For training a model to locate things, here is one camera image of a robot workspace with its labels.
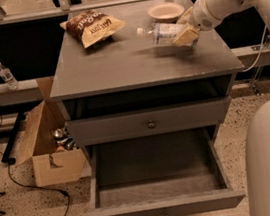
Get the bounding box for brown chip bag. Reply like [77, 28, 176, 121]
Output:
[60, 9, 126, 49]

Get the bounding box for cans in cardboard box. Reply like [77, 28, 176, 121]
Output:
[53, 128, 77, 151]

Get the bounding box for closed grey top drawer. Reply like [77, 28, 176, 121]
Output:
[66, 96, 231, 147]

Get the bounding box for white hanging cable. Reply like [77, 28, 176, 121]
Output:
[234, 23, 270, 74]

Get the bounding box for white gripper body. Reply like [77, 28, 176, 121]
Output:
[189, 0, 221, 31]

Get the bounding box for blue plastic bottle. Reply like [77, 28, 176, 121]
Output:
[136, 23, 184, 46]

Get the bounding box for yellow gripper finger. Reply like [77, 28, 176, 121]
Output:
[173, 23, 200, 47]
[177, 7, 194, 24]

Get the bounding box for cardboard box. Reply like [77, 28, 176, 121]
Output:
[2, 73, 90, 191]

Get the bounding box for white paper bowl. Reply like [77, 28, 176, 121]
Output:
[147, 2, 185, 23]

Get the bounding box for black stand leg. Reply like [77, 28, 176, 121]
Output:
[1, 112, 25, 165]

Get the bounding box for open grey middle drawer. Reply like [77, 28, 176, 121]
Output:
[83, 128, 245, 216]

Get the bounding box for grey wooden drawer cabinet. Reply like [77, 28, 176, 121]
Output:
[37, 0, 266, 216]

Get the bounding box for clear water bottle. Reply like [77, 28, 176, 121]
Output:
[0, 62, 19, 91]

